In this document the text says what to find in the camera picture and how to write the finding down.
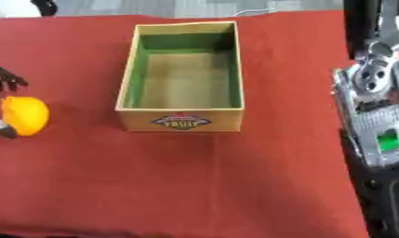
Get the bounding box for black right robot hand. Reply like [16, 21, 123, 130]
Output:
[342, 0, 399, 60]

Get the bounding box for white cable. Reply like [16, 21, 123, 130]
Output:
[232, 7, 277, 17]

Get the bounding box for yellow toy fruit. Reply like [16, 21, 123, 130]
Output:
[0, 96, 51, 138]

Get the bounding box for tan cardboard box green inside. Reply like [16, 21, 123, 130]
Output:
[114, 20, 246, 134]

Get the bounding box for black chair leg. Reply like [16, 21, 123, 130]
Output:
[30, 0, 60, 17]

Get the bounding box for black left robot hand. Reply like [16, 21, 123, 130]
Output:
[0, 63, 32, 139]

